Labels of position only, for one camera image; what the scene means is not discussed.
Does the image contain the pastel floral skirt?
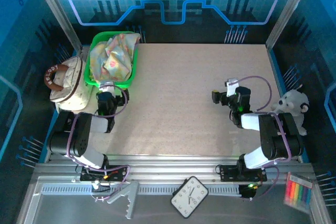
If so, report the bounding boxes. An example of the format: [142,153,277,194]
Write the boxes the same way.
[89,33,141,83]

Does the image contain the green plastic basket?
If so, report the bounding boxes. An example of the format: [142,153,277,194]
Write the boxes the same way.
[83,31,142,89]

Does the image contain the grey plush toy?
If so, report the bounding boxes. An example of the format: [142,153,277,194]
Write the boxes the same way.
[270,84,310,137]

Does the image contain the black box with LED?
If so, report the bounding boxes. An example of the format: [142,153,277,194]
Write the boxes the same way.
[238,183,257,200]

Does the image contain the white analogue clock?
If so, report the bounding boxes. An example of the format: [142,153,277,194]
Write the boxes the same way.
[170,176,210,219]

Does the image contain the pack of coloured markers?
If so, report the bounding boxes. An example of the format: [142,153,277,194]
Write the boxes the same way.
[283,172,314,214]

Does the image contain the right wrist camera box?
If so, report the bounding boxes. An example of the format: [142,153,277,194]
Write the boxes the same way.
[225,78,239,98]

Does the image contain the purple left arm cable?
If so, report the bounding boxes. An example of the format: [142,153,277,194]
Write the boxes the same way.
[65,86,131,202]

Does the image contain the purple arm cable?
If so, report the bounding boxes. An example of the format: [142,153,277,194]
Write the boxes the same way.
[65,86,131,202]
[230,76,292,201]

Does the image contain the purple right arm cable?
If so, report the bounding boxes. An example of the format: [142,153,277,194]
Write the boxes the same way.
[230,76,292,201]

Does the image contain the quilted bag with brown handle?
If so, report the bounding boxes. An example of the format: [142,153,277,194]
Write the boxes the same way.
[43,56,91,112]

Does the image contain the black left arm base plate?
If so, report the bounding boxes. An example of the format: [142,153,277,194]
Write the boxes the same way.
[79,165,131,183]

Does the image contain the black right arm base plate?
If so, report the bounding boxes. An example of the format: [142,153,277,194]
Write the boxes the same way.
[216,165,268,183]

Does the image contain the aluminium frame rail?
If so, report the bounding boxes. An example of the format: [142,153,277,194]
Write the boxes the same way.
[34,155,316,182]

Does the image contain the grey toothed bracket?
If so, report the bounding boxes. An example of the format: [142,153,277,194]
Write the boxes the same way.
[106,180,140,220]

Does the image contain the aluminium frame post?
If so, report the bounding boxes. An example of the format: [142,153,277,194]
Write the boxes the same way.
[265,0,317,51]
[28,0,82,51]

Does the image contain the slotted grey cable duct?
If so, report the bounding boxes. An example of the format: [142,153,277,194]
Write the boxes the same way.
[41,185,242,196]

